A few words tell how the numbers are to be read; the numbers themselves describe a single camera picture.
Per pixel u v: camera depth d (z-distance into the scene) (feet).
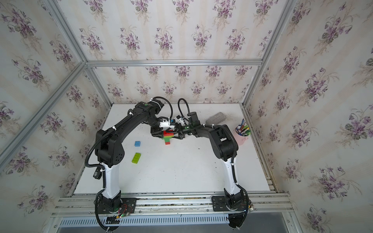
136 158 2.89
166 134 2.88
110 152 1.69
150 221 2.51
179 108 3.00
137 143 3.12
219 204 2.40
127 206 2.37
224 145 1.88
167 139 3.01
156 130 2.59
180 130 2.80
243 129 3.04
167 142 3.12
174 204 2.45
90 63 3.06
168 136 2.90
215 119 3.52
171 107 2.69
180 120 3.05
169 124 2.63
